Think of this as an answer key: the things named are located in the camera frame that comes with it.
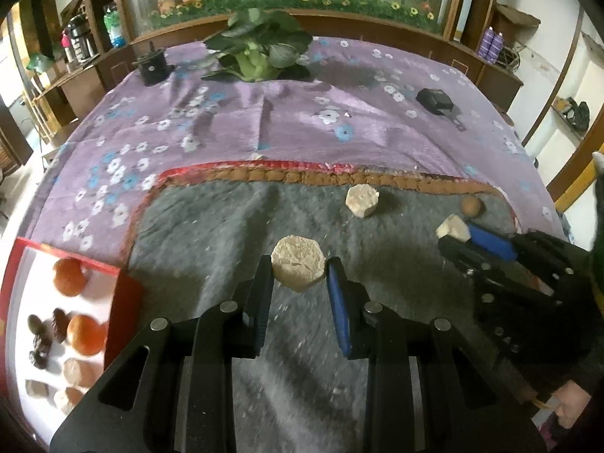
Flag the grey mat red border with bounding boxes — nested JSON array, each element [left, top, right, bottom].
[[125, 160, 574, 439]]

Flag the purple floral tablecloth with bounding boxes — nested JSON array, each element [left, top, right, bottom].
[[23, 35, 567, 270]]

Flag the green leafy plant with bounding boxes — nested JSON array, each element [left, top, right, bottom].
[[200, 8, 314, 83]]

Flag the green plastic bag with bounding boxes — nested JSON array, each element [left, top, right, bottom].
[[28, 52, 57, 74]]

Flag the black box device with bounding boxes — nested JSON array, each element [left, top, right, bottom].
[[415, 88, 468, 133]]

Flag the black metal flask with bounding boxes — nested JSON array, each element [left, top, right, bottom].
[[60, 14, 97, 64]]

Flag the orange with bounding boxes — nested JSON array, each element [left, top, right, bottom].
[[66, 314, 107, 357], [52, 258, 89, 297]]

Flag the black cylindrical holder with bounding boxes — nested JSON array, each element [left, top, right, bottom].
[[132, 42, 171, 87]]

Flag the dark green bag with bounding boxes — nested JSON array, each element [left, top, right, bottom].
[[554, 97, 590, 140]]

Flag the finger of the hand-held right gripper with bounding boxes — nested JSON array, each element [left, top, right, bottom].
[[467, 224, 574, 293], [438, 237, 553, 312]]

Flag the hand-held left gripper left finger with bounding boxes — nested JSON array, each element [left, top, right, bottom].
[[49, 259, 275, 453]]

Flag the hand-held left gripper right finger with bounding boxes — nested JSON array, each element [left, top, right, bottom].
[[325, 257, 548, 453]]

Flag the small angular beige cake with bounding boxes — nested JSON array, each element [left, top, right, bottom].
[[435, 214, 471, 242]]

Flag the clear plastic bottle green cap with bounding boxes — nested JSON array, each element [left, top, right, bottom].
[[103, 4, 126, 49]]

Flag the red box white inside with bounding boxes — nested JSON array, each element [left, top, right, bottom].
[[0, 237, 145, 439]]

